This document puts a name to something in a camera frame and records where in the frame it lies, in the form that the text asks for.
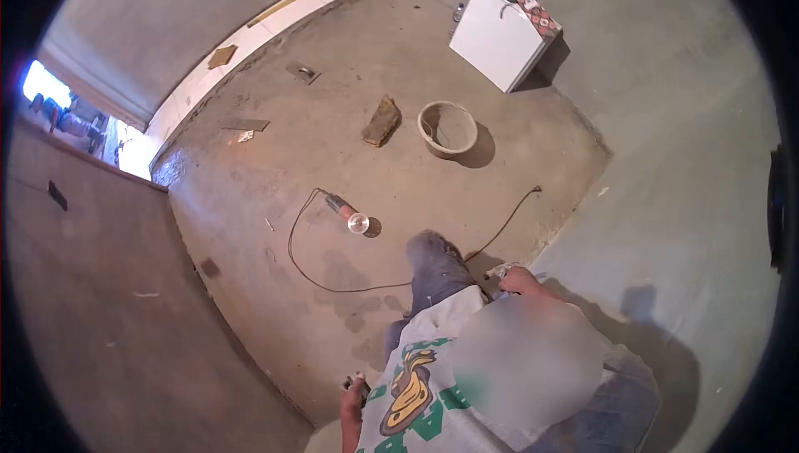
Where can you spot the red angle grinder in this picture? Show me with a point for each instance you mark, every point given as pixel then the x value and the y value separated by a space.
pixel 347 212

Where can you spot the brown rough brick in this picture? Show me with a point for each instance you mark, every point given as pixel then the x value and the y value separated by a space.
pixel 382 121

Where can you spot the beige round bucket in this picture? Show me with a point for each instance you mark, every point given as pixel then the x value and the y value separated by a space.
pixel 447 130

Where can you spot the grey crumpled rag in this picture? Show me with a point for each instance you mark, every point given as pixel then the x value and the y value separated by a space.
pixel 500 269

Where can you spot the grey metal trowel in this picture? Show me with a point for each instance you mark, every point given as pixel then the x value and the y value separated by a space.
pixel 303 71

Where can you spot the small white tile scrap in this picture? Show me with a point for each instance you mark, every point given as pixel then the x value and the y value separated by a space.
pixel 245 136

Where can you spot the flat grey tile piece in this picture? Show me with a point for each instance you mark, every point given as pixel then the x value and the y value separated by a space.
pixel 247 124

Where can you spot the small dark hand tool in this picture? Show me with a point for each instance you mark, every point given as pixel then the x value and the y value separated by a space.
pixel 363 387

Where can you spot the white square cabinet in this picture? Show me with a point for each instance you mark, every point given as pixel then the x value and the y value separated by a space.
pixel 499 41

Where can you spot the clear plastic bottle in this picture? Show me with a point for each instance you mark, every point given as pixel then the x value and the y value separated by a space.
pixel 457 16

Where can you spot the row of white tiles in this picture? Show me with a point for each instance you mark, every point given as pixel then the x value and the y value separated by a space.
pixel 249 47

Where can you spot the brown cardboard piece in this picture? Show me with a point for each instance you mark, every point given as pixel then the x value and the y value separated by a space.
pixel 222 56

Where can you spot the red patterned box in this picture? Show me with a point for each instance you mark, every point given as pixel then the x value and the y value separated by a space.
pixel 540 17

